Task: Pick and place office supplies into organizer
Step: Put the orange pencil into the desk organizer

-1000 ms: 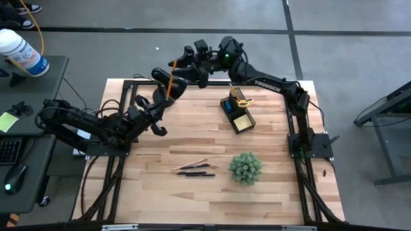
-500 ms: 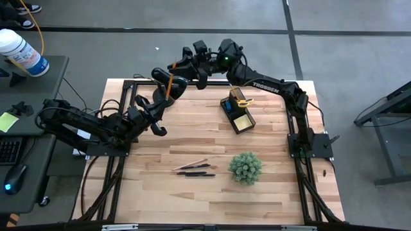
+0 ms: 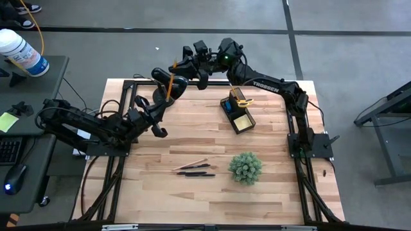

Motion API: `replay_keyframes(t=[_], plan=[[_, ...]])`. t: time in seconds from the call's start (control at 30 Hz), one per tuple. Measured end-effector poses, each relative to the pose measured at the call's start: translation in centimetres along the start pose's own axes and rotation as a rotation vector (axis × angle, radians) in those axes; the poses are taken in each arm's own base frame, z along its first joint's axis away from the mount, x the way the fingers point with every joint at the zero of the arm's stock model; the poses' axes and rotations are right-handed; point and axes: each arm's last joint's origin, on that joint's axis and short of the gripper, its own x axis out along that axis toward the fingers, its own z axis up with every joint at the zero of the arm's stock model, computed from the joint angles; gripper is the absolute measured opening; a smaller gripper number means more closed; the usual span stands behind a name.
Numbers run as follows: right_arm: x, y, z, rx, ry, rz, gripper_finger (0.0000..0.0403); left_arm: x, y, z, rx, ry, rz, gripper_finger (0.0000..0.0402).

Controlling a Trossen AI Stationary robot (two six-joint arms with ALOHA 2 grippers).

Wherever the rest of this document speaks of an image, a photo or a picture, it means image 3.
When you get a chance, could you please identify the black computer mouse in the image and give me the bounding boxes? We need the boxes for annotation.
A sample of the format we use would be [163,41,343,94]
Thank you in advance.
[3,164,28,196]

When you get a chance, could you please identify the black clamp piece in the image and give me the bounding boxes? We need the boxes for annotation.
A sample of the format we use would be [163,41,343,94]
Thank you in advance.
[11,100,35,117]

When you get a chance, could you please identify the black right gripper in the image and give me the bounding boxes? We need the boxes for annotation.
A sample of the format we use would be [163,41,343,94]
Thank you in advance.
[169,45,222,91]

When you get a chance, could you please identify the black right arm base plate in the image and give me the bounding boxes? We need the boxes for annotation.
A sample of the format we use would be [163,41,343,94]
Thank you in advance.
[288,132,335,160]

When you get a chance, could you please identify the green sticky note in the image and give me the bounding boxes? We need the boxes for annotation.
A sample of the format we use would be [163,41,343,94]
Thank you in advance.
[0,111,20,133]

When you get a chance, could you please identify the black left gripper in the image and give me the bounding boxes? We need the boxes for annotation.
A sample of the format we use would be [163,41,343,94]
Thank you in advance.
[128,95,170,139]

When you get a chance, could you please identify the yellow cable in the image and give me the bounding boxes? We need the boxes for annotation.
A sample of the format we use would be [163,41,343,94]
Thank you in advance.
[19,0,46,57]

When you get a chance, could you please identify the person's shoe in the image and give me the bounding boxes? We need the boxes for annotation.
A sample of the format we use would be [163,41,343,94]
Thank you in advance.
[11,16,36,29]
[14,2,43,15]

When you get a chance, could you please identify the natural wood pencil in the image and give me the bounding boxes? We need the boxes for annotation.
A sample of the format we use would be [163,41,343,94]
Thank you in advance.
[171,158,209,171]

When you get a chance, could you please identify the black mesh desk organizer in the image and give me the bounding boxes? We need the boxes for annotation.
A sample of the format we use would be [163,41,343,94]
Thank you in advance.
[220,87,257,135]

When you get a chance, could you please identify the black side desk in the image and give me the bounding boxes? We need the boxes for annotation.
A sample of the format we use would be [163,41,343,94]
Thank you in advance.
[0,54,70,215]

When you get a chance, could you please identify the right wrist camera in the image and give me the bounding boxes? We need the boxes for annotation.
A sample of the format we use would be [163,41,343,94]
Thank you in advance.
[193,39,210,56]

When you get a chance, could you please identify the person's leg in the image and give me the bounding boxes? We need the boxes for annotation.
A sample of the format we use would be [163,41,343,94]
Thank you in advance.
[0,0,23,23]

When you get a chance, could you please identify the black metal side table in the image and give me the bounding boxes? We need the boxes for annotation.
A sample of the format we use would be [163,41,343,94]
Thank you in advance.
[353,80,411,187]

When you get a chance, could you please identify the black lever handle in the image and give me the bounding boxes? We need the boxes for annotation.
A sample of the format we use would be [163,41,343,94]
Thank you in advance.
[323,135,340,150]

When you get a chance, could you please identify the black aluminium table frame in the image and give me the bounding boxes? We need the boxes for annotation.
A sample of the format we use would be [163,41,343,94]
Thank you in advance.
[72,79,346,227]

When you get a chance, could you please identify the black keyboard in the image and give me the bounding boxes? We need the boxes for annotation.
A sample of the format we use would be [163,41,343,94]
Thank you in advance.
[0,137,24,166]

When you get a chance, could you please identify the yellow-handled scissors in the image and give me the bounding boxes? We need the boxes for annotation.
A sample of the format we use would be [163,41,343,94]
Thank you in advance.
[236,98,255,108]

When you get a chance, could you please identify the green succulent in patterned pot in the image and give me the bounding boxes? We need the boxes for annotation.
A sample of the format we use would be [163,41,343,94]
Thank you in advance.
[227,151,263,186]

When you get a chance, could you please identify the black desk lamp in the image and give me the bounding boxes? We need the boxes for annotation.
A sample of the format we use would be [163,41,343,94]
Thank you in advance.
[150,67,190,108]

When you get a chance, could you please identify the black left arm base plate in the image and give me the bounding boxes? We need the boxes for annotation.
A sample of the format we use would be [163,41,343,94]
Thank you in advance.
[85,130,133,158]

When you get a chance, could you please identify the white wipes canister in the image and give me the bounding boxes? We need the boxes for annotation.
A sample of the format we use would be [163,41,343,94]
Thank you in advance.
[0,28,51,78]

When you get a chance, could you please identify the silver metal bracket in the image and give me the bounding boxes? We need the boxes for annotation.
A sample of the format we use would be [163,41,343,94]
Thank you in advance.
[101,224,139,231]
[280,225,318,231]

